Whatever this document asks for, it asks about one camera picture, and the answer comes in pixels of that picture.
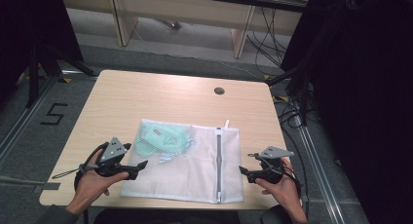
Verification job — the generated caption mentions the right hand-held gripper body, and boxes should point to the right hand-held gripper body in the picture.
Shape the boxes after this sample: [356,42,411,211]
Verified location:
[254,146,295,185]

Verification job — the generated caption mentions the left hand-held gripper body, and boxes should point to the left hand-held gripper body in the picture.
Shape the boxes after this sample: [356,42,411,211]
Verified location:
[85,136,131,181]

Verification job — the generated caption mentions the white mesh laundry bag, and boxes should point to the white mesh laundry bag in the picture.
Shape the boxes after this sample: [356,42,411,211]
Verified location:
[120,118,245,205]

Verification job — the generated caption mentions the person's right hand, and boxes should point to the person's right hand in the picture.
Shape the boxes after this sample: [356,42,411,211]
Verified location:
[254,158,303,209]

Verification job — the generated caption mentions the person's left hand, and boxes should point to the person's left hand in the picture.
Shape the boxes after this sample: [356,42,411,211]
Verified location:
[73,150,130,206]

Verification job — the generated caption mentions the light green garment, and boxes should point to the light green garment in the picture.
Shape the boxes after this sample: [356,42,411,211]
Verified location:
[133,123,196,160]

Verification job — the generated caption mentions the person's legs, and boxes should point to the person's legs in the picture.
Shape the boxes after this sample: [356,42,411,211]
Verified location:
[93,204,294,224]

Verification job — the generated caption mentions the grey floor tape patch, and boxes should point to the grey floor tape patch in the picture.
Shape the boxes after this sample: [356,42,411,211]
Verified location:
[32,182,61,195]

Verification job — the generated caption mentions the black metal stand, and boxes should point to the black metal stand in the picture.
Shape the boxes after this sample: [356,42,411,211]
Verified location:
[266,62,315,127]
[24,42,99,109]

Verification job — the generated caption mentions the black curtain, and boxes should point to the black curtain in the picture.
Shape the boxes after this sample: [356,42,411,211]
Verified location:
[280,0,413,224]
[0,0,85,103]

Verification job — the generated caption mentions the dark object under desk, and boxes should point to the dark object under desk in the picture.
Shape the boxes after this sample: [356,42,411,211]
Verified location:
[158,19,183,31]

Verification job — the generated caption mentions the light wooden desk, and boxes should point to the light wooden desk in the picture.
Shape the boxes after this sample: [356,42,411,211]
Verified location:
[59,0,314,59]

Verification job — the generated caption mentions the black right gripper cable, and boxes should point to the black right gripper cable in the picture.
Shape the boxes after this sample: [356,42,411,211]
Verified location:
[278,159,310,219]

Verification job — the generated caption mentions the aluminium floor rail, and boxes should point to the aluminium floor rail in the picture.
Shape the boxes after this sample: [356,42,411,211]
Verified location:
[0,75,62,165]
[292,114,348,224]

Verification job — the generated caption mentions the grey floor cable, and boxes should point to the grey floor cable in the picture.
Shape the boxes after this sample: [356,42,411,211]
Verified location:
[0,174,45,187]

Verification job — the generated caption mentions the bundle of black cables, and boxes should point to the bundle of black cables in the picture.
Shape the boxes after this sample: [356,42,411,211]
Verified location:
[245,5,290,76]

